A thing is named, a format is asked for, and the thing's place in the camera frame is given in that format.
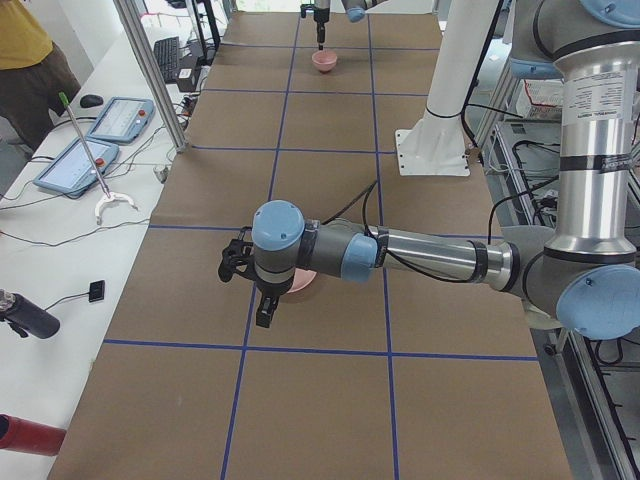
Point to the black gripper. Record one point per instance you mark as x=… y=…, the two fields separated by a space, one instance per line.
x=268 y=290
x=320 y=16

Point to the pink bowl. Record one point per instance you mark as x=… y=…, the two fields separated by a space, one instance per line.
x=324 y=60

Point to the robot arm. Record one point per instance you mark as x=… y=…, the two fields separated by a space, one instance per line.
x=581 y=274
x=354 y=9

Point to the pink plate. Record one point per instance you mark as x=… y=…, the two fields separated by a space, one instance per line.
x=302 y=279

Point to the black keyboard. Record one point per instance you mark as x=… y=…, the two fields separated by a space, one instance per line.
x=167 y=55

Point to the small black square sensor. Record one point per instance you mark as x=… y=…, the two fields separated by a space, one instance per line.
x=96 y=291

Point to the reacher grabber tool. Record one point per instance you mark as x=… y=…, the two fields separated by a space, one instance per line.
x=108 y=196

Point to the far teach pendant tablet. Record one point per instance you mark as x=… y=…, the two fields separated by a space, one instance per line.
x=122 y=120

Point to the teach pendant tablet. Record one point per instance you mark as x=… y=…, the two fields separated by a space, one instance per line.
x=122 y=120
x=70 y=172

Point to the near teach pendant tablet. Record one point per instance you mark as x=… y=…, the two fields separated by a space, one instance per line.
x=70 y=172

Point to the black computer mouse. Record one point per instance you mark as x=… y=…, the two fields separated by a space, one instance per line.
x=91 y=101

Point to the red bottle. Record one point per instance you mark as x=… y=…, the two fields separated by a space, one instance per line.
x=25 y=436

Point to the person in yellow shirt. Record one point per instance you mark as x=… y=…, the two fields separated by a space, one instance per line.
x=34 y=71

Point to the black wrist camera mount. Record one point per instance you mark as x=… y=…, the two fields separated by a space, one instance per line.
x=237 y=258

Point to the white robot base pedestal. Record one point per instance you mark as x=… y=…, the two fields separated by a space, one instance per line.
x=435 y=145

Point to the aluminium frame post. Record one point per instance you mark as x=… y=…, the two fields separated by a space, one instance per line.
x=135 y=32

